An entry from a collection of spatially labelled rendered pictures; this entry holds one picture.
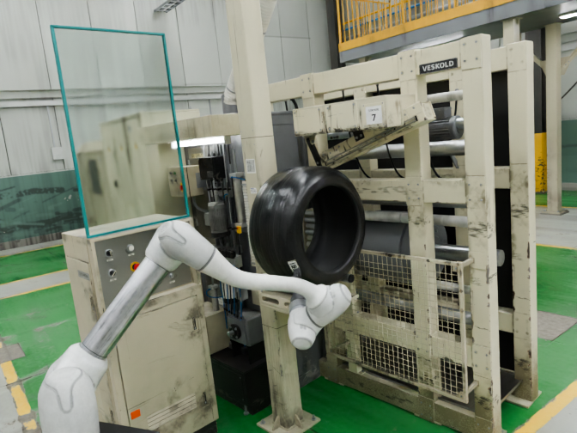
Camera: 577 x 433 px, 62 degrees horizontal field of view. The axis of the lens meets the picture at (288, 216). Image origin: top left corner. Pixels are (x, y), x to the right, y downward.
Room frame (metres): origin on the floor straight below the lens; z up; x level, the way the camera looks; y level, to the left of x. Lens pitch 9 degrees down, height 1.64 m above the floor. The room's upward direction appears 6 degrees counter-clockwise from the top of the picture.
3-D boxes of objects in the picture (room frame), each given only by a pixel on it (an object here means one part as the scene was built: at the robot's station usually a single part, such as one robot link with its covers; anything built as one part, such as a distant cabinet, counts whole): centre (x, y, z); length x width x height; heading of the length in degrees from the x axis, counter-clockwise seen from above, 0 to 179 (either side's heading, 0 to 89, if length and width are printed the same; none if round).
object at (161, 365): (2.50, 0.85, 0.63); 0.56 x 0.41 x 1.27; 132
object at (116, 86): (2.38, 0.74, 1.74); 0.55 x 0.02 x 0.95; 132
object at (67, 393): (1.38, 0.74, 0.89); 0.18 x 0.16 x 0.22; 24
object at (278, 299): (2.29, 0.04, 0.83); 0.36 x 0.09 x 0.06; 42
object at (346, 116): (2.49, -0.37, 1.71); 0.61 x 0.25 x 0.15; 42
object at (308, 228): (2.80, -0.20, 1.05); 0.20 x 0.15 x 0.30; 42
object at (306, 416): (2.56, 0.12, 0.02); 0.27 x 0.27 x 0.04; 42
